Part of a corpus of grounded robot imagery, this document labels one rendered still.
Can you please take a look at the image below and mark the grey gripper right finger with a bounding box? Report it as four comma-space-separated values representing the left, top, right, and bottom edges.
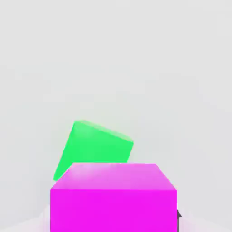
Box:
176, 208, 207, 232

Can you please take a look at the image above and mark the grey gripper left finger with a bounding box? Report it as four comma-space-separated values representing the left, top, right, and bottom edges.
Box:
27, 203, 51, 232

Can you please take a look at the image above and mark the small magenta cube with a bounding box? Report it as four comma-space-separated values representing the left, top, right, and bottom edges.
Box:
50, 162, 178, 232

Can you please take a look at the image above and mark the small green cube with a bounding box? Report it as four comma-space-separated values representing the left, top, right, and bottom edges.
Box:
53, 119, 135, 182

